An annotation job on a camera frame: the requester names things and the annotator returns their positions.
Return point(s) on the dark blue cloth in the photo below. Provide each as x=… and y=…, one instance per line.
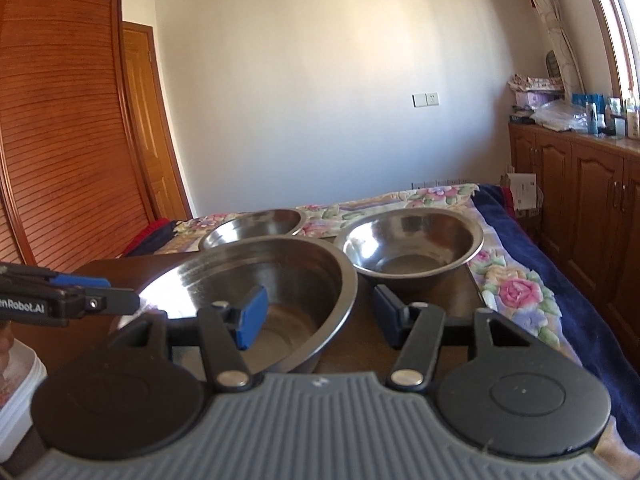
x=157, y=245

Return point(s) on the wooden cabinet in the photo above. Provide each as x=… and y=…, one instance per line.
x=585, y=200

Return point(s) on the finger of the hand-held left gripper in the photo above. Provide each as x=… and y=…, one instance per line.
x=82, y=281
x=107, y=302

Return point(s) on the dark woven fan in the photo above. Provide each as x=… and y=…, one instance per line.
x=553, y=64

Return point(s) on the white cardboard box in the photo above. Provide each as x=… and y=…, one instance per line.
x=522, y=192

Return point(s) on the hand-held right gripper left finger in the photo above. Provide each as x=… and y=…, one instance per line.
x=252, y=317

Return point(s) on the clear plastic bag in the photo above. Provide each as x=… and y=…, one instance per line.
x=560, y=116

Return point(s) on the wooden louvred wardrobe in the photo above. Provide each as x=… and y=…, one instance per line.
x=65, y=135

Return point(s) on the red cloth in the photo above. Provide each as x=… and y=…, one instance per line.
x=145, y=235

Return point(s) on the dark flat boxes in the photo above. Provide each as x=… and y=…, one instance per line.
x=521, y=116

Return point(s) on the wooden framed window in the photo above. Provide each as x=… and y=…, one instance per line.
x=622, y=25

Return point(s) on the blue blanket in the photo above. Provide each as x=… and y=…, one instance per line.
x=565, y=285

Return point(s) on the wooden door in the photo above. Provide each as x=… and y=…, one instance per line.
x=150, y=125

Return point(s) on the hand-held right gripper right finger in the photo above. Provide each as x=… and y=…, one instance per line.
x=390, y=317

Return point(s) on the floral bed sheet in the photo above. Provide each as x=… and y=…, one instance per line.
x=510, y=290

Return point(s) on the lilac box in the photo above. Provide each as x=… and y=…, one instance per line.
x=540, y=99

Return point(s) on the row of toiletry bottles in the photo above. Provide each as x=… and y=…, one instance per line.
x=607, y=112

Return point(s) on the folded floral cloth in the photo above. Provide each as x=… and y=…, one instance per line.
x=535, y=83

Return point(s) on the white wall socket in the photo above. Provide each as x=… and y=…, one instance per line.
x=426, y=99

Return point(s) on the white floral square plate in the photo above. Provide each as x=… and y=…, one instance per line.
x=25, y=390

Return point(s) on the large stainless steel bowl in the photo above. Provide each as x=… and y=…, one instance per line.
x=295, y=285

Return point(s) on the patterned beige curtain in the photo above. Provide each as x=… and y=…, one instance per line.
x=550, y=20

